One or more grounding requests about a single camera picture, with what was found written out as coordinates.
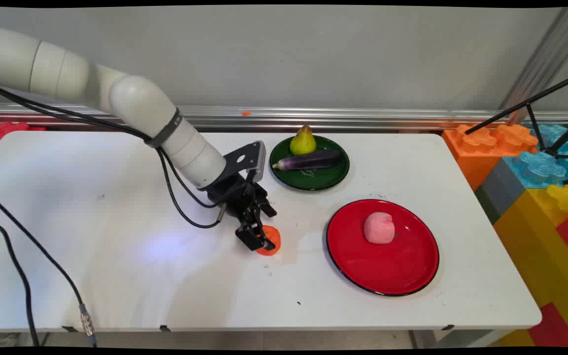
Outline yellow giant building block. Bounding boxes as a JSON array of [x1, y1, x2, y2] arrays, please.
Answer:
[[493, 184, 568, 347]]

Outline horizontal aluminium rail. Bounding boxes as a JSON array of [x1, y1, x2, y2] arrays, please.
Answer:
[[0, 103, 568, 133]]

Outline orange toy fruit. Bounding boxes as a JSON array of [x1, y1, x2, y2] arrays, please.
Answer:
[[256, 225, 282, 256]]

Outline dark green round plate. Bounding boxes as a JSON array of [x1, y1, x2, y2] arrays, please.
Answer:
[[269, 135, 350, 191]]

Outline orange giant building block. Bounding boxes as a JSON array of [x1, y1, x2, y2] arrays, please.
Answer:
[[442, 123, 540, 192]]

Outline yellow toy pear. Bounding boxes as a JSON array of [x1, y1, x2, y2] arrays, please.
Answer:
[[290, 125, 317, 155]]

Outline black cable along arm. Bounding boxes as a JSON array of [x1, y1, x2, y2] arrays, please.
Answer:
[[0, 85, 218, 209], [0, 80, 226, 229]]

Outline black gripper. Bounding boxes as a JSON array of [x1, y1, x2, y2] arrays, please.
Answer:
[[207, 173, 278, 252]]

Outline black cable with metal connector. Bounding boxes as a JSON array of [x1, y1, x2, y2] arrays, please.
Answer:
[[0, 189, 98, 348]]

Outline light blue giant building block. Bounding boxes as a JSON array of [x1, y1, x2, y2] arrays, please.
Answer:
[[503, 124, 568, 189]]

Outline pink toy peach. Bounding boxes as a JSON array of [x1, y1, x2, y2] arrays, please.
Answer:
[[364, 212, 396, 245]]

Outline black tripod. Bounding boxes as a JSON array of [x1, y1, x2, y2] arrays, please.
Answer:
[[464, 71, 568, 161]]

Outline grey giant building block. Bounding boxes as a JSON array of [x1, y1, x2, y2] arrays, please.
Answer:
[[475, 158, 527, 225]]

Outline black strap around arm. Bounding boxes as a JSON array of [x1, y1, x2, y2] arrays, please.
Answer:
[[144, 108, 184, 149]]

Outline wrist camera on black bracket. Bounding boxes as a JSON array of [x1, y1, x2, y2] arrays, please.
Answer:
[[222, 141, 268, 184]]

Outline purple toy eggplant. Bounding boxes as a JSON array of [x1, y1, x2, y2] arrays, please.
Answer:
[[272, 149, 342, 172]]

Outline thin black loose cable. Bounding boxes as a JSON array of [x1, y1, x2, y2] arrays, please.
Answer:
[[0, 215, 40, 347]]

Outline red round plate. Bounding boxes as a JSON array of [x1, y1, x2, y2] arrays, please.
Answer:
[[326, 199, 440, 297]]

